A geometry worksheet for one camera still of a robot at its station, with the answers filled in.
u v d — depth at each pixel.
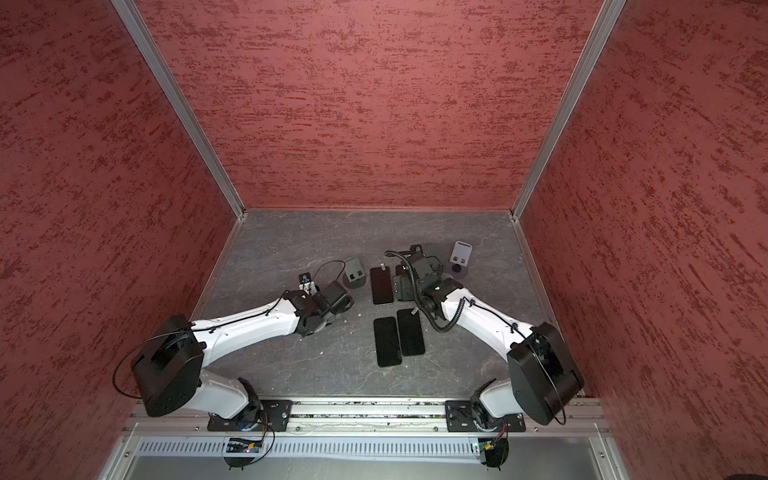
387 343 0.92
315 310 0.61
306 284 0.76
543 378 0.42
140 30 0.74
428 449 0.77
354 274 0.96
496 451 0.72
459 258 0.99
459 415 0.74
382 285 1.00
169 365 0.42
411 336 0.87
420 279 0.65
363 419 0.76
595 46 0.76
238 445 0.73
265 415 0.74
